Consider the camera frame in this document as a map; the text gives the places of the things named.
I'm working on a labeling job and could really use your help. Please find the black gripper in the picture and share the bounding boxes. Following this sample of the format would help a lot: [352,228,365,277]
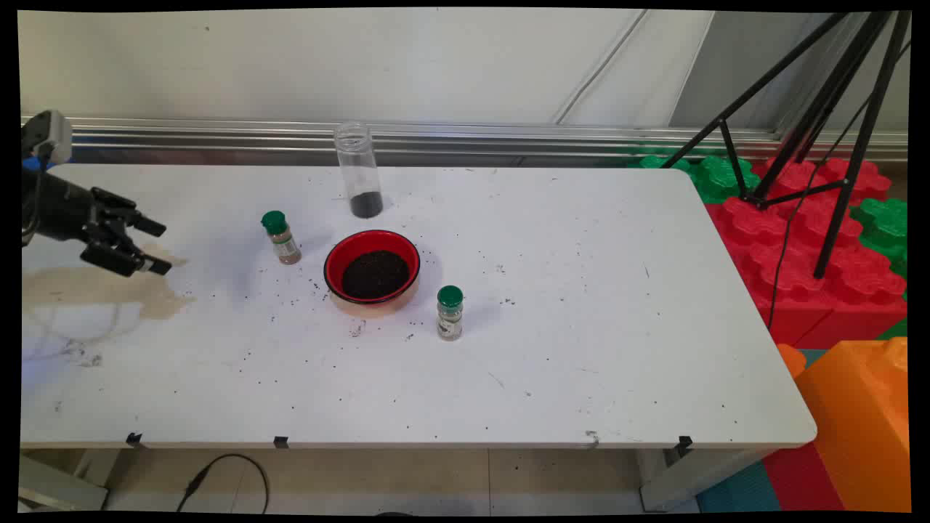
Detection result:
[22,169,174,278]

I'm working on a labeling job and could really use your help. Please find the clear plastic jar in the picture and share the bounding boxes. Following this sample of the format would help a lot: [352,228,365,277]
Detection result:
[333,122,384,219]

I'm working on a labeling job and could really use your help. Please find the black granules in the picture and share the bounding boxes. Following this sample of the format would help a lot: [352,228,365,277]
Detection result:
[349,191,384,219]
[341,251,411,301]

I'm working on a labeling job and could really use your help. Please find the green-capped brown spice bottle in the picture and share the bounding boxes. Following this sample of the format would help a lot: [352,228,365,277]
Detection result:
[261,211,302,266]

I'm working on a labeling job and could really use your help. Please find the red bowl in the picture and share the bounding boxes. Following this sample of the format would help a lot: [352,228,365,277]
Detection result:
[323,230,421,318]

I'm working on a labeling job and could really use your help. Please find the black granules in bowl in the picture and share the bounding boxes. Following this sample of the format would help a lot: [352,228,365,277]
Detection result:
[341,251,411,301]

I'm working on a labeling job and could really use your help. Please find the green-capped grey spice bottle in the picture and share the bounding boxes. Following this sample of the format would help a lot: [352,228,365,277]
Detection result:
[436,285,464,341]

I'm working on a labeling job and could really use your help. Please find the green building block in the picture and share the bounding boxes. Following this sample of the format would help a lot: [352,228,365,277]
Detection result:
[849,198,909,278]
[638,151,761,205]

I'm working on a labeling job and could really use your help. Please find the white table leg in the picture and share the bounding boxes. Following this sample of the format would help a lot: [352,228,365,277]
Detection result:
[638,445,775,513]

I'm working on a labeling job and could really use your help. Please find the teal floor mat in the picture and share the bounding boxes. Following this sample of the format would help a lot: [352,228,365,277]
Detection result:
[696,459,784,514]

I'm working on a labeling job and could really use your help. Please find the black tripod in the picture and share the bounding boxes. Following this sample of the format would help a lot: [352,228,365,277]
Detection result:
[658,11,913,280]

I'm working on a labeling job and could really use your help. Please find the large orange building block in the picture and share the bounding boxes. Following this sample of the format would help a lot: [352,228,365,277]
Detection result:
[793,336,911,513]

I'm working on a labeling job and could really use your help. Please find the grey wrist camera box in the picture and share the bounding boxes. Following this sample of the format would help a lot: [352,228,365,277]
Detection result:
[22,110,73,165]

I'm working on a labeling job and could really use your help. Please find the black floor cable with plug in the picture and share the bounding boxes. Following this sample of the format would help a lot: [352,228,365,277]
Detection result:
[176,454,271,514]

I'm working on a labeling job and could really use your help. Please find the grey metal table frame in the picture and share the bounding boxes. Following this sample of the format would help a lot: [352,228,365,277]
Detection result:
[19,450,110,511]

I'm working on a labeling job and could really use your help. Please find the aluminium rail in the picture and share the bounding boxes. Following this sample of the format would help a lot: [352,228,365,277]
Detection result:
[20,114,909,165]

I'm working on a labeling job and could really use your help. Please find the thin black tripod cable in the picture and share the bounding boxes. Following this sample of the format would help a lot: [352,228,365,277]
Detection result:
[767,40,913,331]

